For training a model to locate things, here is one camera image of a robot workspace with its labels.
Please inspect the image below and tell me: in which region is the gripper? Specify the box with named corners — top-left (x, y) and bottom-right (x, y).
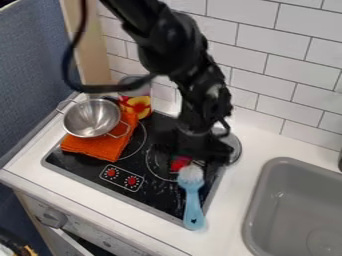
top-left (169, 117), bottom-right (238, 166)

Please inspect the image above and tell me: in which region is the blue brush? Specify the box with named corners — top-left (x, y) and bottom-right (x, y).
top-left (176, 164), bottom-right (208, 232)

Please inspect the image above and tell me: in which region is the toy stove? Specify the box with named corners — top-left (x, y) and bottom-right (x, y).
top-left (40, 109), bottom-right (230, 228)

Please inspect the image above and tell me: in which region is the yellow and red toy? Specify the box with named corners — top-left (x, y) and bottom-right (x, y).
top-left (116, 95), bottom-right (154, 121)

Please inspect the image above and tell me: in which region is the orange cloth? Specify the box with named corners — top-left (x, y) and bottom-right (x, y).
top-left (58, 111), bottom-right (141, 164)

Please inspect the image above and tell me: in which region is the toy sink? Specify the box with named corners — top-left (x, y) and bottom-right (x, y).
top-left (240, 156), bottom-right (342, 256)

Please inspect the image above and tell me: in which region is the silver pot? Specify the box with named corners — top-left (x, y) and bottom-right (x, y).
top-left (54, 97), bottom-right (134, 140)

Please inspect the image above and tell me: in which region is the wooden board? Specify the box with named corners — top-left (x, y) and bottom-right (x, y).
top-left (57, 0), bottom-right (114, 86)

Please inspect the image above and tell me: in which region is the black cable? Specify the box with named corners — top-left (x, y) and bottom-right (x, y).
top-left (60, 0), bottom-right (158, 95)

